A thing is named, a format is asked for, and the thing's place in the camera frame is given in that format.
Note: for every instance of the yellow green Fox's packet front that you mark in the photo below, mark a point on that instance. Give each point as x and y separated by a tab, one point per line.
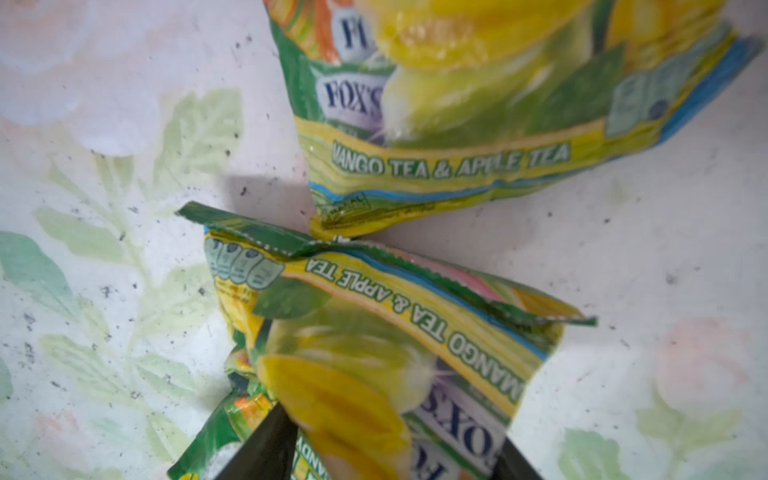
408	108

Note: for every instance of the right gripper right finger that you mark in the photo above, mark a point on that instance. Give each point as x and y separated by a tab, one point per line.
512	465

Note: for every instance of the yellow green fox's packet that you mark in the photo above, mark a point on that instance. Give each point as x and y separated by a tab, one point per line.
408	108
392	365

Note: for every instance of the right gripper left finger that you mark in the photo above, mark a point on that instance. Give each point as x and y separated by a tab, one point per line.
268	453

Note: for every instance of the yellow green Fox's packet back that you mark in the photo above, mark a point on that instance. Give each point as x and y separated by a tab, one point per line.
392	365

